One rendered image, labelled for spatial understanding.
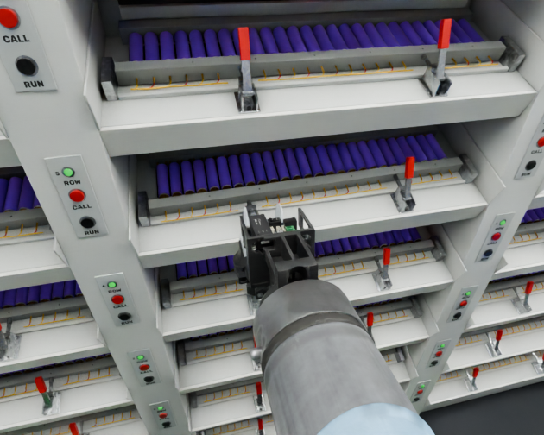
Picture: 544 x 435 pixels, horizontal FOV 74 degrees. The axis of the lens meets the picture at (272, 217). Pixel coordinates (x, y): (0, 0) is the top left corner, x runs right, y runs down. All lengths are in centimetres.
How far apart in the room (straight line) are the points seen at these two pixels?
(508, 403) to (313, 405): 148
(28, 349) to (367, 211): 64
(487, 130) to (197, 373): 76
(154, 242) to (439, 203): 49
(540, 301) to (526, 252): 24
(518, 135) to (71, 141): 64
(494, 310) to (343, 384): 91
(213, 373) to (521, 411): 117
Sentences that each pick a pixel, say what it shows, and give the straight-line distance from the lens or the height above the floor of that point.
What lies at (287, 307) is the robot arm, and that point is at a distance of 29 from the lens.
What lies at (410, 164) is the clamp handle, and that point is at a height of 104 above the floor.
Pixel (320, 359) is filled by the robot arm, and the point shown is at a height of 111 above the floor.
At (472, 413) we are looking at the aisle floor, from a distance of 162.
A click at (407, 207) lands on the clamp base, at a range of 67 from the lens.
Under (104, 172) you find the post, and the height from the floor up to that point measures 110.
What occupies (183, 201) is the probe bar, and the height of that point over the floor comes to 100.
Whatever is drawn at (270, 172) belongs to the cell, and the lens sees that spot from 63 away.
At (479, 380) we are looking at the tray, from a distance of 149.
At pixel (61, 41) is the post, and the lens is 45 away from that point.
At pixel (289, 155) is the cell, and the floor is 102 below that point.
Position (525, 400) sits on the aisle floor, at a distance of 174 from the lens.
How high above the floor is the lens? 132
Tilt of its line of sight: 37 degrees down
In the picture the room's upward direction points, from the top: straight up
